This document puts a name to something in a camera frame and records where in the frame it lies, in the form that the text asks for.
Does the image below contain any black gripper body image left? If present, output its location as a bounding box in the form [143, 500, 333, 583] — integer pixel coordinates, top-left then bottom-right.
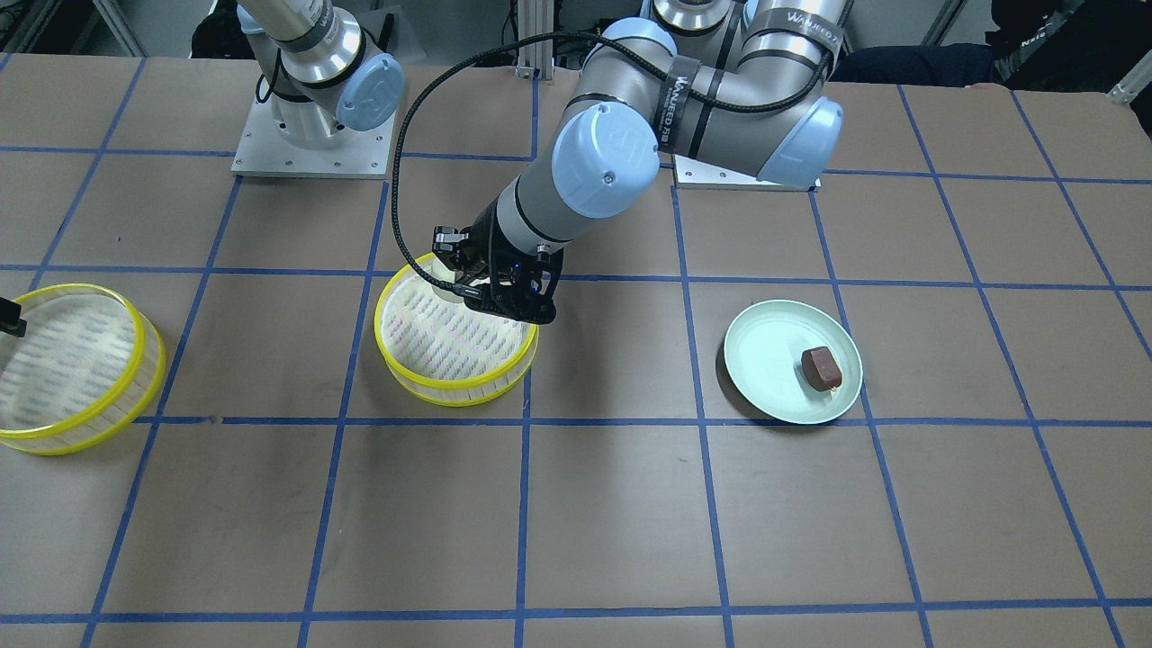
[0, 297, 26, 338]

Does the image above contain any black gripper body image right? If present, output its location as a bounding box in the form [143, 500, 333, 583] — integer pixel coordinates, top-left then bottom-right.
[432, 202, 563, 326]

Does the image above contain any brown chocolate bun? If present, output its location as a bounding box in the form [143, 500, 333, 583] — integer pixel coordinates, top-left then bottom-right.
[801, 346, 843, 392]

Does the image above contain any white steamed bun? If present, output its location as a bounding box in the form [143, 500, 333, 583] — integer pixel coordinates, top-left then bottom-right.
[427, 256, 464, 303]

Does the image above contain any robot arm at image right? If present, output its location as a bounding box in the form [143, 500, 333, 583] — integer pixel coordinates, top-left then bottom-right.
[427, 1, 851, 325]

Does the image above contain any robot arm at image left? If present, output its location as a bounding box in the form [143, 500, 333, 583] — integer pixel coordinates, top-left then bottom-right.
[3, 9, 400, 347]

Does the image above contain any yellow steamer basket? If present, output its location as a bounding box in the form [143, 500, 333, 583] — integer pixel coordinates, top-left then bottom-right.
[373, 266, 539, 407]
[1, 282, 167, 455]

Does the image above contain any yellow steamer basket centre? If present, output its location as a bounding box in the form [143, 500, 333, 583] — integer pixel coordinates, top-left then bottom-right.
[373, 266, 539, 407]

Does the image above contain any light green plate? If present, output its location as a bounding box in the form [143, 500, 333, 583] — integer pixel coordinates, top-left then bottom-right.
[723, 299, 863, 424]

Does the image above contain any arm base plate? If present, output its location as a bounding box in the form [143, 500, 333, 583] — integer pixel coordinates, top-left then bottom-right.
[232, 78, 396, 179]
[673, 156, 823, 193]

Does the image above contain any aluminium frame post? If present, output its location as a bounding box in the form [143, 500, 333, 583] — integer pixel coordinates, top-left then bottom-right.
[515, 0, 556, 85]

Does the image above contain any black braided cable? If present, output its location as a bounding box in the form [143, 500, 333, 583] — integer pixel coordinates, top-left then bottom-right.
[389, 33, 847, 297]

